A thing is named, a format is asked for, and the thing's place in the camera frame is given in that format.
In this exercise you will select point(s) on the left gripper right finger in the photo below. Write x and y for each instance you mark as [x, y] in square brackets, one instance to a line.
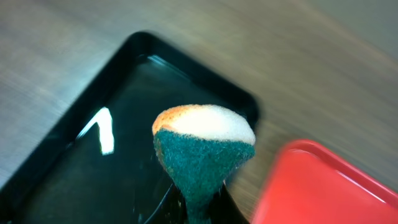
[223, 209]

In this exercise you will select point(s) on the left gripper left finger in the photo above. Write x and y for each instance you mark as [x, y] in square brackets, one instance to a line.
[171, 209]

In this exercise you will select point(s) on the green brown sponge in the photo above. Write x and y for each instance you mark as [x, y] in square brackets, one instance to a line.
[199, 146]

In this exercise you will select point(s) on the red plastic tray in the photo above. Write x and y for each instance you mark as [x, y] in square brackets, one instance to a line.
[310, 184]

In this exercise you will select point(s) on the black metal tray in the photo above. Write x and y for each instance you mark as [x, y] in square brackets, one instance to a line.
[98, 163]

